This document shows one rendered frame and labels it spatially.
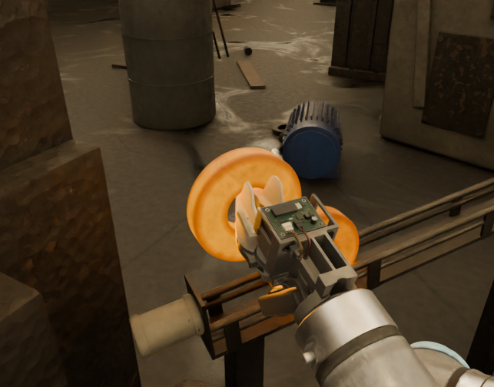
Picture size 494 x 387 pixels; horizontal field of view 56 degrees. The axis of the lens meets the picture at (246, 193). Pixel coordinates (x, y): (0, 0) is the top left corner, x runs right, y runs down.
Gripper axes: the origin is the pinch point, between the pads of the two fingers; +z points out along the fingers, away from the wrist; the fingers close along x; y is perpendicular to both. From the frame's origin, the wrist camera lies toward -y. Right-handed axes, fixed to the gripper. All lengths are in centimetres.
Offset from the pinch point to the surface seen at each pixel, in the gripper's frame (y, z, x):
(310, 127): -86, 108, -93
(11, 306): -3.4, -4.7, 29.2
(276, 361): -92, 12, -26
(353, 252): -12.7, -5.8, -17.1
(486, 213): -11.2, -7.5, -43.5
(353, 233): -9.1, -4.8, -16.7
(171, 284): -105, 58, -8
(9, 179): -0.8, 12.5, 27.3
